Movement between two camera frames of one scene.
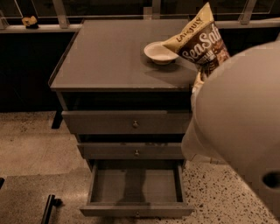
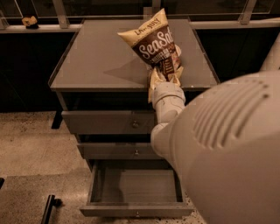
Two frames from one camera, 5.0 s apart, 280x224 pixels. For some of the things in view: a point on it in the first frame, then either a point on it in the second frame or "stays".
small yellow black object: [30, 22] stays
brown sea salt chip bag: [202, 45] → [154, 41]
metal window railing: [59, 22] stays
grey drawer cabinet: [126, 99] stays
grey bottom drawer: [137, 188] stays
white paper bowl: [159, 53] → [178, 52]
